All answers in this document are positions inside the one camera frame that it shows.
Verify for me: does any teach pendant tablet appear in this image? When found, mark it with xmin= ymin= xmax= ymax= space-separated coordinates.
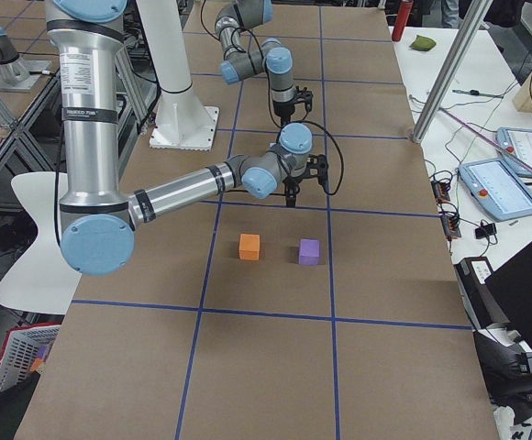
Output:
xmin=459 ymin=159 xmax=532 ymax=221
xmin=496 ymin=127 xmax=532 ymax=177

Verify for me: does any aluminium frame post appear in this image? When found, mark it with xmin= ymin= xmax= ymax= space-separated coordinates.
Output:
xmin=411 ymin=0 xmax=493 ymax=144

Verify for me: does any far teach pendant tablet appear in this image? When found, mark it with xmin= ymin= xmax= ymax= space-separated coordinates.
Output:
xmin=496 ymin=127 xmax=532 ymax=177

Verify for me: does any red bottle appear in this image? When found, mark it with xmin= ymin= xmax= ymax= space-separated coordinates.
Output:
xmin=391 ymin=0 xmax=413 ymax=42

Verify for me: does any purple foam block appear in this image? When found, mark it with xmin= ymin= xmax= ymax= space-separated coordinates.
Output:
xmin=298 ymin=238 xmax=320 ymax=266

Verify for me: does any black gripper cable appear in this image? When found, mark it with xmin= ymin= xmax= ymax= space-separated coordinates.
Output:
xmin=228 ymin=122 xmax=345 ymax=196

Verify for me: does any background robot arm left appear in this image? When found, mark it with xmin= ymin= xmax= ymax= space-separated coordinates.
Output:
xmin=0 ymin=27 xmax=51 ymax=93

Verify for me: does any white pedestal column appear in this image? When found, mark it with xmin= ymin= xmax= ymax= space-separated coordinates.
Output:
xmin=137 ymin=0 xmax=219 ymax=151

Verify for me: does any white perforated basket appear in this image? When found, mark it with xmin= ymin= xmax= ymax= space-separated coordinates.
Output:
xmin=0 ymin=323 xmax=61 ymax=392

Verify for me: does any green bean bag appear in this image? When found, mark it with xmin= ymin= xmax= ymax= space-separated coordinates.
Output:
xmin=409 ymin=35 xmax=437 ymax=52

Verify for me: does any near teach pendant tablet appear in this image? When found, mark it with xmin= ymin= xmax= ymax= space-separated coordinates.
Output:
xmin=459 ymin=159 xmax=532 ymax=221

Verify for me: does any orange foam block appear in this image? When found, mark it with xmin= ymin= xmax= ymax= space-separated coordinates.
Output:
xmin=238 ymin=234 xmax=260 ymax=261

